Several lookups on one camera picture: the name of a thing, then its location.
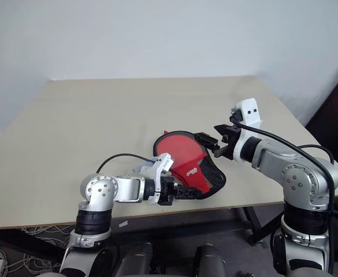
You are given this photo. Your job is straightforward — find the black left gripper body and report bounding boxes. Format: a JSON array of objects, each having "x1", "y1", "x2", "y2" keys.
[{"x1": 158, "y1": 176, "x2": 177, "y2": 207}]

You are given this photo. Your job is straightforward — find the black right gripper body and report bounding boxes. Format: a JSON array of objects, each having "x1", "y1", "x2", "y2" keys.
[{"x1": 220, "y1": 125, "x2": 241, "y2": 161}]

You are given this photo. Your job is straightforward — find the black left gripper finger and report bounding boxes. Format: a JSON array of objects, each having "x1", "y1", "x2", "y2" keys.
[{"x1": 173, "y1": 186, "x2": 200, "y2": 200}]

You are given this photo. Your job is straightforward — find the red black mesh paddle case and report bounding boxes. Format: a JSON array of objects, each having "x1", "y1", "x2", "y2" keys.
[{"x1": 152, "y1": 129, "x2": 227, "y2": 201}]

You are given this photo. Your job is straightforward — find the dark rounded shape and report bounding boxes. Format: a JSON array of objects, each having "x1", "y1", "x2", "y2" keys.
[
  {"x1": 118, "y1": 241, "x2": 155, "y2": 277},
  {"x1": 195, "y1": 243, "x2": 226, "y2": 277}
]

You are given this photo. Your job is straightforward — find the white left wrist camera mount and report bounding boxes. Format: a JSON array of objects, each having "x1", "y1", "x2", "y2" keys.
[{"x1": 149, "y1": 154, "x2": 174, "y2": 205}]

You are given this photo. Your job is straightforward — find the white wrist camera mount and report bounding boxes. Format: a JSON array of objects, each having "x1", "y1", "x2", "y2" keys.
[
  {"x1": 229, "y1": 98, "x2": 263, "y2": 162},
  {"x1": 149, "y1": 154, "x2": 174, "y2": 205}
]

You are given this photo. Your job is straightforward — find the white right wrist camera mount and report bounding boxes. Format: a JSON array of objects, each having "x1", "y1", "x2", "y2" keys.
[{"x1": 229, "y1": 98, "x2": 263, "y2": 162}]

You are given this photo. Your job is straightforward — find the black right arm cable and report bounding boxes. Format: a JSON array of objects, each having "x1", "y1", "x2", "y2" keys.
[{"x1": 229, "y1": 114, "x2": 336, "y2": 272}]

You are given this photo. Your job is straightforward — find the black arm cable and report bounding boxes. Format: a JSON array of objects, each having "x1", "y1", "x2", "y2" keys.
[
  {"x1": 95, "y1": 154, "x2": 155, "y2": 174},
  {"x1": 229, "y1": 114, "x2": 336, "y2": 272}
]

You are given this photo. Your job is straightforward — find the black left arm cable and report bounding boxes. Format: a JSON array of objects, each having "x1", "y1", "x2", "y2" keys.
[{"x1": 95, "y1": 154, "x2": 155, "y2": 174}]

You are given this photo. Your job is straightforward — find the black metal table frame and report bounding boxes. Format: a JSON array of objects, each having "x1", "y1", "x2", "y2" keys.
[{"x1": 0, "y1": 198, "x2": 287, "y2": 262}]

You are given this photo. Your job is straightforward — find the white floor cable bundle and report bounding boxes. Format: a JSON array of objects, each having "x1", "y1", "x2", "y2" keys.
[{"x1": 0, "y1": 223, "x2": 77, "y2": 277}]

